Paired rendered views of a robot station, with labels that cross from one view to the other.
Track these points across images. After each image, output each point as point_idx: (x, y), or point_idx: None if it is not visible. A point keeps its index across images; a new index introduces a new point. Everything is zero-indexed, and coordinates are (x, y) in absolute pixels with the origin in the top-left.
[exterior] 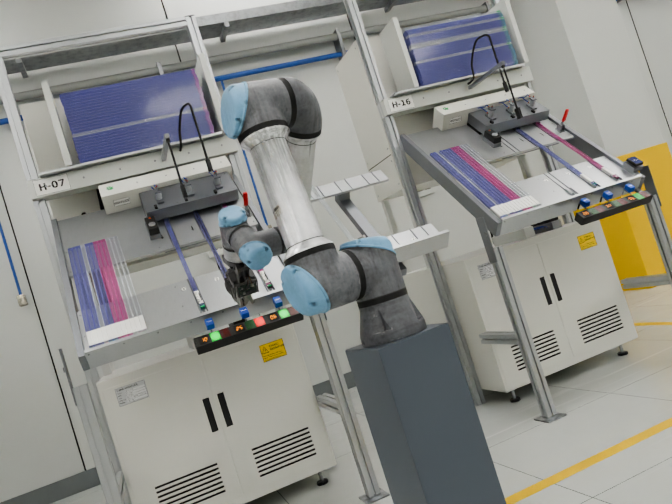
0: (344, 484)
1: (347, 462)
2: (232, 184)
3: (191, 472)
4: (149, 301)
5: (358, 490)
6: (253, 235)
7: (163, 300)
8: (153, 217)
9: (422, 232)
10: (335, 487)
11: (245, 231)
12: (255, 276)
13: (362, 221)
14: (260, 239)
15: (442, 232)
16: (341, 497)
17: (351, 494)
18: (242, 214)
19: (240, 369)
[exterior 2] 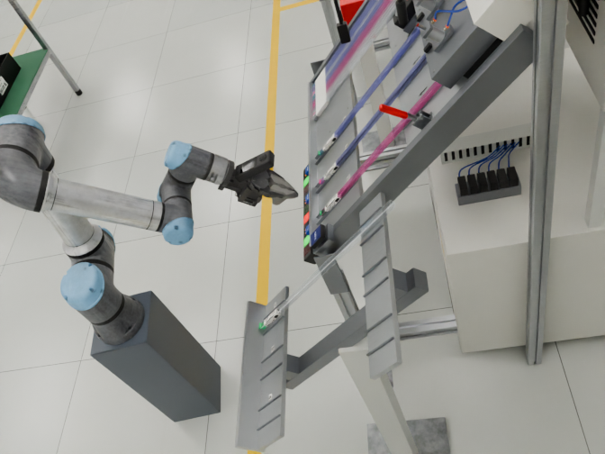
0: (447, 361)
1: (527, 378)
2: (442, 62)
3: (433, 206)
4: (340, 95)
5: (413, 369)
6: (162, 185)
7: (338, 108)
8: (410, 1)
9: (273, 414)
10: (448, 351)
11: (166, 176)
12: (239, 197)
13: (350, 325)
14: (161, 193)
15: (236, 434)
16: (412, 352)
17: (410, 361)
18: (164, 164)
19: (436, 213)
